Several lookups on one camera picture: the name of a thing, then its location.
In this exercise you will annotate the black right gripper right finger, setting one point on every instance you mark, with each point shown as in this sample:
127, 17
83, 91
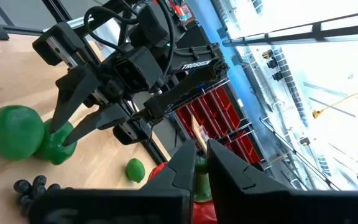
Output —
228, 180

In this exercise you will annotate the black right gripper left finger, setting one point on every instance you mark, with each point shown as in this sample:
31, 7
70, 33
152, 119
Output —
179, 174

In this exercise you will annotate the red bell pepper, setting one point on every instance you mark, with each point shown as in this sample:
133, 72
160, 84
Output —
204, 214

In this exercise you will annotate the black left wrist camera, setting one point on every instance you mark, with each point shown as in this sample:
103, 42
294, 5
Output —
135, 71

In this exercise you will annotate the red storage bin rack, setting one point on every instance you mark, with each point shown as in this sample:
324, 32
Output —
222, 105

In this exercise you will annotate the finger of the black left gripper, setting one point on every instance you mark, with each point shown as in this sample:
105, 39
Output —
104, 116
73, 87

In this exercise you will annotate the dark grape bunch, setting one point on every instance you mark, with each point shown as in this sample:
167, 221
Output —
23, 186

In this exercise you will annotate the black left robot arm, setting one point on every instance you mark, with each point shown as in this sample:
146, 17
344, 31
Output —
197, 65

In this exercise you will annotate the large green lime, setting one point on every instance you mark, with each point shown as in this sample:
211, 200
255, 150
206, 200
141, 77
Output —
14, 132
56, 149

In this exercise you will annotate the small green lime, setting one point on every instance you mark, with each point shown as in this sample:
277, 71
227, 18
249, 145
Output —
135, 170

